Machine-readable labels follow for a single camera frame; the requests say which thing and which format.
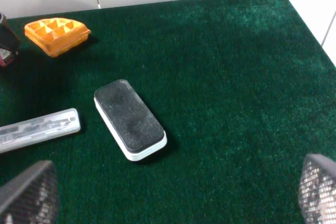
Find green velvet table cloth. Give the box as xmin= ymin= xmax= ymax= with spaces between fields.
xmin=1 ymin=0 xmax=335 ymax=223

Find black red gum canister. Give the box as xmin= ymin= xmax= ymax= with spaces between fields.
xmin=0 ymin=48 xmax=18 ymax=67

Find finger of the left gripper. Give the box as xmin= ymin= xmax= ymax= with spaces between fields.
xmin=0 ymin=13 xmax=20 ymax=51

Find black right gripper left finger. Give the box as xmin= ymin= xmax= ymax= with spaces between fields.
xmin=1 ymin=160 xmax=59 ymax=223

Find orange toy waffle wedge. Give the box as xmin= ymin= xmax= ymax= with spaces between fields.
xmin=24 ymin=17 xmax=91 ymax=58

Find clear white plastic case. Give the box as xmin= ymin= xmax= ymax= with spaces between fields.
xmin=1 ymin=108 xmax=81 ymax=153

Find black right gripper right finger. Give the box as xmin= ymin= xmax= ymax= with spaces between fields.
xmin=298 ymin=154 xmax=335 ymax=223

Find black white whiteboard eraser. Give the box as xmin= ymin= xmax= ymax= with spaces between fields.
xmin=94 ymin=79 xmax=167 ymax=162

